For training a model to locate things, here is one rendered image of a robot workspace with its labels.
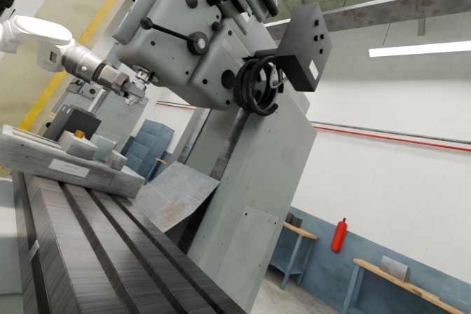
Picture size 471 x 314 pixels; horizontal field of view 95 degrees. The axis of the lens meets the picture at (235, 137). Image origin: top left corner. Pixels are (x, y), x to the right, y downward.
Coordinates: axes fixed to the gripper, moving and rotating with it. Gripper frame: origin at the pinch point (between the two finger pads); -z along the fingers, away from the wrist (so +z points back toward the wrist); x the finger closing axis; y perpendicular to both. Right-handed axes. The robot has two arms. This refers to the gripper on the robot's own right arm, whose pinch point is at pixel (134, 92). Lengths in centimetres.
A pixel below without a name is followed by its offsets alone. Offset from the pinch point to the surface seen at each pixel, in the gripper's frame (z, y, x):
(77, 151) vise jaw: 3.5, 22.2, -7.4
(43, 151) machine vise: 8.9, 24.8, -9.9
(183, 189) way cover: -31.1, 22.5, 10.4
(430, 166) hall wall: -409, -149, 112
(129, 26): 9.5, -14.9, -6.5
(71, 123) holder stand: 18.8, 18.6, 39.8
